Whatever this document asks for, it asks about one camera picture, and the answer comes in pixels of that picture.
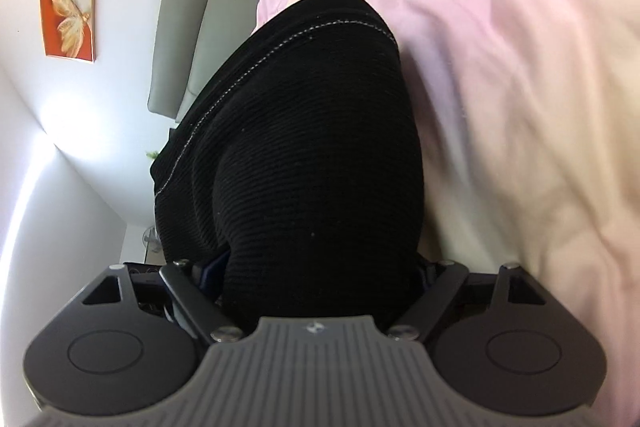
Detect black knit pants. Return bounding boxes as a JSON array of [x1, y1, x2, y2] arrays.
[[149, 0, 427, 334]]

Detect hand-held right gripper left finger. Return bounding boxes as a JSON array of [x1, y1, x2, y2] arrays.
[[80, 251, 246, 346]]

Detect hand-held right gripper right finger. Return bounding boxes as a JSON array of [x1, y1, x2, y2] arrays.
[[387, 257, 549, 344]]

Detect pale pink bed sheet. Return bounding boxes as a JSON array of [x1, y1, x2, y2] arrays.
[[255, 0, 640, 427]]

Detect small standing fan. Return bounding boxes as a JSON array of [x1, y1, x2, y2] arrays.
[[137, 226, 164, 254]]

